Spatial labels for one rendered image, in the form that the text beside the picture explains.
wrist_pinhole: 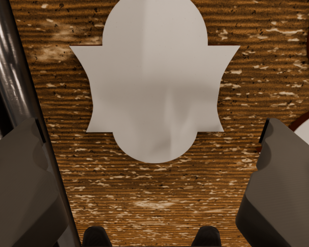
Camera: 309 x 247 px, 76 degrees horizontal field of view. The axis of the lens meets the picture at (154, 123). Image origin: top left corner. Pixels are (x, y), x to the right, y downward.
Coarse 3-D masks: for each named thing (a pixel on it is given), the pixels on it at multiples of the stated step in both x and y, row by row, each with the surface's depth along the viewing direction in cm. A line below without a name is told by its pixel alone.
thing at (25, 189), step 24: (24, 120) 10; (0, 144) 9; (24, 144) 9; (0, 168) 7; (24, 168) 7; (0, 192) 7; (24, 192) 7; (48, 192) 7; (0, 216) 6; (24, 216) 6; (48, 216) 6; (0, 240) 5; (24, 240) 5; (48, 240) 6
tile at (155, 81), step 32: (128, 0) 12; (160, 0) 12; (128, 32) 13; (160, 32) 13; (192, 32) 13; (96, 64) 14; (128, 64) 14; (160, 64) 14; (192, 64) 14; (224, 64) 14; (96, 96) 15; (128, 96) 15; (160, 96) 15; (192, 96) 15; (96, 128) 16; (128, 128) 16; (160, 128) 16; (192, 128) 16; (160, 160) 18
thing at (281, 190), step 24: (264, 144) 9; (288, 144) 9; (264, 168) 8; (288, 168) 8; (264, 192) 7; (288, 192) 7; (240, 216) 7; (264, 216) 6; (288, 216) 6; (264, 240) 6; (288, 240) 5
